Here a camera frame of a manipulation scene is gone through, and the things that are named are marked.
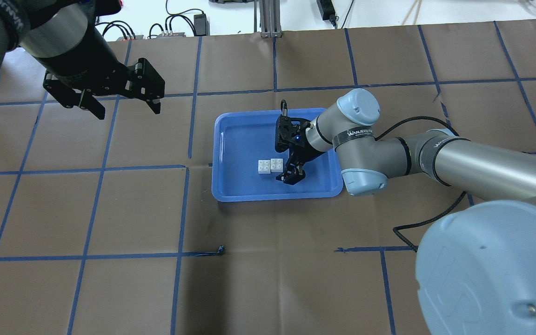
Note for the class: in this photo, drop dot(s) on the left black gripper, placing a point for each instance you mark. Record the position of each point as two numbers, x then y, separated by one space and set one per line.
83 60

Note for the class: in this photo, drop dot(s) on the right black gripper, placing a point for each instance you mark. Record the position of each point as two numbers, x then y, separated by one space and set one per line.
303 151

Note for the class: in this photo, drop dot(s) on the white toy block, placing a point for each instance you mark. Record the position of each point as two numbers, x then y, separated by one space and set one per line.
276 165
264 167

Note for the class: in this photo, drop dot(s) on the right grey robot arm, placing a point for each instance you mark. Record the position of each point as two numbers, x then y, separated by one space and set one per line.
476 268

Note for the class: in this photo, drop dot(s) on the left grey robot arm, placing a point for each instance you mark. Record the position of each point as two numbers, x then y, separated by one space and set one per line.
14 25

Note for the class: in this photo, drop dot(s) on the blue plastic tray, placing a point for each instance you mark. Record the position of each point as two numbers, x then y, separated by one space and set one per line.
241 140

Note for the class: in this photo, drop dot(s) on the black power adapter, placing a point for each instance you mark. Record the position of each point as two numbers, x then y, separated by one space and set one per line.
201 25

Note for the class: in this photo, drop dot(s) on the aluminium frame post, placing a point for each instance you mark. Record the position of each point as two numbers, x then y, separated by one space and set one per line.
270 18

